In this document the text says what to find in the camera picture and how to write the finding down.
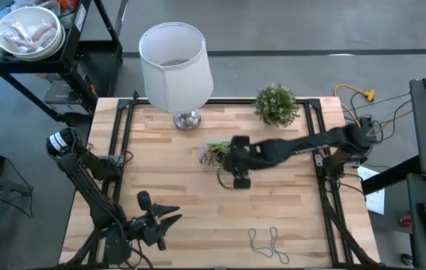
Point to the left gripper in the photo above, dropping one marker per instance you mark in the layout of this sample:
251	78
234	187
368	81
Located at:
145	228

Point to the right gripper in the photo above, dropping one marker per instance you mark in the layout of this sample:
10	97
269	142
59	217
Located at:
245	159

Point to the green rubber band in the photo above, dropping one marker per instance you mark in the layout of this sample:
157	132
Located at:
220	143

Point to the large black rubber band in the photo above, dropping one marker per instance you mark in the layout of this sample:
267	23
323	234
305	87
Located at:
202	159

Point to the long grey rubber band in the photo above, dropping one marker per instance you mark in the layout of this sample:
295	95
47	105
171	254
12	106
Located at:
276	249

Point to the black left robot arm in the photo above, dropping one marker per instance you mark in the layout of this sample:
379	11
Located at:
85	183

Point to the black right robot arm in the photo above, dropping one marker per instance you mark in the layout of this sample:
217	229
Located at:
310	142

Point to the clear plastic bin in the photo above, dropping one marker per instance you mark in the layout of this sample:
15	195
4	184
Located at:
205	168

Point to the green potted plant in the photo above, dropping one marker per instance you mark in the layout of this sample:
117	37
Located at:
276	105

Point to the white shade silver table lamp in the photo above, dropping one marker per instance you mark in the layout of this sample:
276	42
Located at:
175	82

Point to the black power strip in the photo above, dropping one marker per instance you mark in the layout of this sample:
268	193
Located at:
365	120

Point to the white paper sheet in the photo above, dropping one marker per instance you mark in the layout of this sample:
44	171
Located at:
376	198

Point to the black metal beam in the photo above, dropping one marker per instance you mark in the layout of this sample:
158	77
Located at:
385	180

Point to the grey flat device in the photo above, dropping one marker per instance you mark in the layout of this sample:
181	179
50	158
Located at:
61	93

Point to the black utility cart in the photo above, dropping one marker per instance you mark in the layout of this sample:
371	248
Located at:
96	63

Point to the red can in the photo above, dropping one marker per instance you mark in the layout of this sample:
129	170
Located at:
405	221

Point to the black round object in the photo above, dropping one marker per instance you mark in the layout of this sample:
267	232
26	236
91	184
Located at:
406	258

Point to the white paper label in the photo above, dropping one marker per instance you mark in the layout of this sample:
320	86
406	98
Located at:
80	17

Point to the pink wrapped packet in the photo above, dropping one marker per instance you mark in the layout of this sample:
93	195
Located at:
18	35
42	30

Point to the orange printed box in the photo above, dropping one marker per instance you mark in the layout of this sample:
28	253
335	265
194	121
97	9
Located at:
67	3

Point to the white bowl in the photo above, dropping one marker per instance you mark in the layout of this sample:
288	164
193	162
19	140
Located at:
29	15

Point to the black aluminium table frame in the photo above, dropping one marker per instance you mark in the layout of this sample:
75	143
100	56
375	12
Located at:
235	101

